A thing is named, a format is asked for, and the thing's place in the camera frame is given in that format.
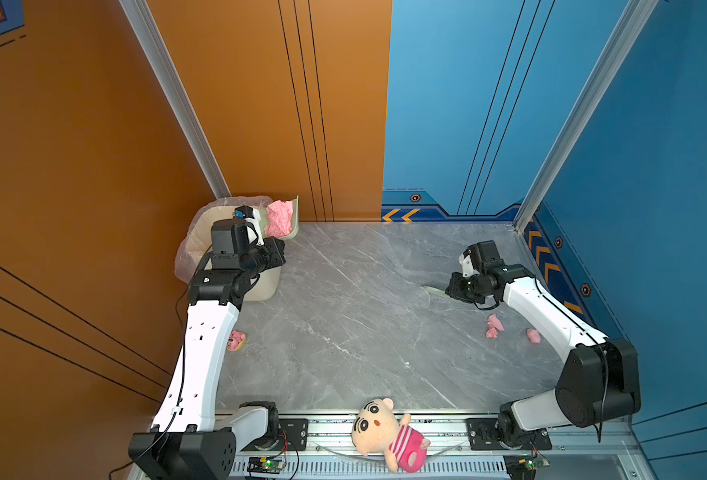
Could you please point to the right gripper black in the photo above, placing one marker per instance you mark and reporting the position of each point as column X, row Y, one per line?
column 453, row 290

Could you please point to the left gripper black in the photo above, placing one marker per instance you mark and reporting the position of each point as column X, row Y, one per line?
column 274, row 254

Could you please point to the pink paper scrap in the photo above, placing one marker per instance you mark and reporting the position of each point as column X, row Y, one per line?
column 279, row 216
column 494, row 326

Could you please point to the green dustpan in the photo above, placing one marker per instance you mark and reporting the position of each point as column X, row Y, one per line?
column 294, row 220

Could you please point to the green hand brush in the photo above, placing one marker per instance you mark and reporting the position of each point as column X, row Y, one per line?
column 435, row 291

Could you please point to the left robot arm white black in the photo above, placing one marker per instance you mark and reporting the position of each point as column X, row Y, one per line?
column 203, row 360

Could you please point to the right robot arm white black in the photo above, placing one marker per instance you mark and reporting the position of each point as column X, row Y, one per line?
column 600, row 376

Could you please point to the clear plastic bin liner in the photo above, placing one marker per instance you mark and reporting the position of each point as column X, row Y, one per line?
column 197, row 241

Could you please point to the cream trash bin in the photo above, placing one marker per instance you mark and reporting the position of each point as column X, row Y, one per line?
column 263, row 288

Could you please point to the pink toy donut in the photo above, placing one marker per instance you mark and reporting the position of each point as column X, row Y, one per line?
column 235, row 341

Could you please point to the plush doll pink shirt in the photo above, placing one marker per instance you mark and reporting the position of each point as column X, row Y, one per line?
column 377, row 430

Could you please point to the right green circuit board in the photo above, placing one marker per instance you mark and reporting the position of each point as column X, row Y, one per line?
column 525, row 468

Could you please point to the green circuit board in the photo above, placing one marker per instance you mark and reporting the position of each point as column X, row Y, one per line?
column 265, row 467
column 525, row 468

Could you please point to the left green circuit board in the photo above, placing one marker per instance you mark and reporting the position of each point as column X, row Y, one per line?
column 265, row 467

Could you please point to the pink scrap near wall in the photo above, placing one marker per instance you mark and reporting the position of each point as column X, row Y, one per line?
column 533, row 336

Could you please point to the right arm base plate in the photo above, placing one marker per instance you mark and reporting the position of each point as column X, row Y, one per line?
column 484, row 434

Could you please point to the aluminium front rail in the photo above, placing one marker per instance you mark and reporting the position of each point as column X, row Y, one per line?
column 609, row 453

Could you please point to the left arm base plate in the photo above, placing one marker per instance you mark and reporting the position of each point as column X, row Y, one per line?
column 292, row 432

